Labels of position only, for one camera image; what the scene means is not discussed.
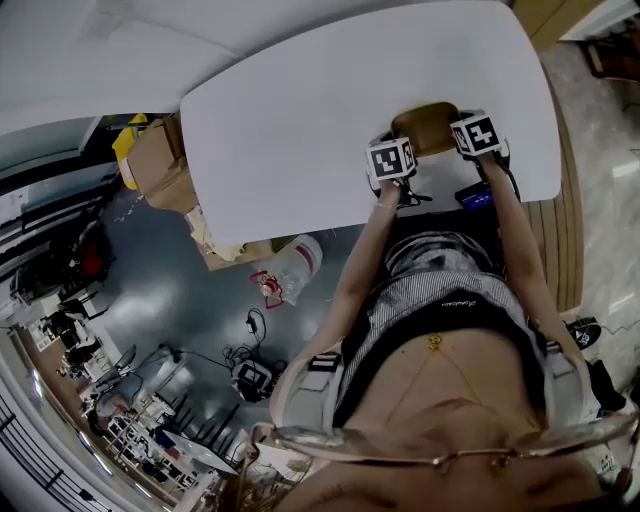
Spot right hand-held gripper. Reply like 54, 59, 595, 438
449, 108, 511, 162

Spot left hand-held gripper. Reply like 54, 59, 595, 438
364, 130, 419, 190

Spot brown cardboard box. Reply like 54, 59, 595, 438
389, 101, 462, 159

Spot person's right forearm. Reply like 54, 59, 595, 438
482, 154, 562, 347

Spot person's left forearm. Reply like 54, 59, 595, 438
319, 187, 404, 352

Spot grey shoulder harness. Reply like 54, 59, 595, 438
269, 339, 600, 432

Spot black device blue screen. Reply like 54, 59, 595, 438
454, 182, 497, 213

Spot white table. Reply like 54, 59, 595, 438
179, 0, 563, 248

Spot brown wooden panel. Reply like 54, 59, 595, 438
509, 0, 609, 52

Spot grey patterned skirt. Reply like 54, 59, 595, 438
384, 230, 501, 291

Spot clear plastic bag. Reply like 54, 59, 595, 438
272, 233, 324, 307

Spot curved wooden slat platform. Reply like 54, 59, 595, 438
519, 74, 587, 314

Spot flat open cardboard box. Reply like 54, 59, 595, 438
187, 204, 297, 272

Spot striped black trimmed top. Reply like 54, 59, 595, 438
332, 272, 549, 429

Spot crumpled brown paper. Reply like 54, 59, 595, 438
187, 204, 252, 262

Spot large cardboard box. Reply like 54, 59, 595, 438
127, 117, 200, 215

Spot black sneaker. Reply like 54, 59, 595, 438
564, 317, 600, 352

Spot yellow bag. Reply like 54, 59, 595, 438
112, 113, 149, 192

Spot person's face and chest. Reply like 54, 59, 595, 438
279, 332, 640, 512

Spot black and white tracker device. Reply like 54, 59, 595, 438
232, 359, 274, 402

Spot gold rimmed glasses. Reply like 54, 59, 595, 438
247, 412, 640, 475

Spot red bag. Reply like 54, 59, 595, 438
79, 244, 109, 279

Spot black equipment rack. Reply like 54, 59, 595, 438
0, 189, 119, 302

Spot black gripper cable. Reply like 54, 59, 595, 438
499, 154, 524, 202
399, 179, 434, 207

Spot red wire frame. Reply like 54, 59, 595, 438
249, 269, 285, 312

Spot gold necklace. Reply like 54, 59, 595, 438
387, 332, 501, 427

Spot white wall box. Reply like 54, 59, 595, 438
82, 0, 126, 39

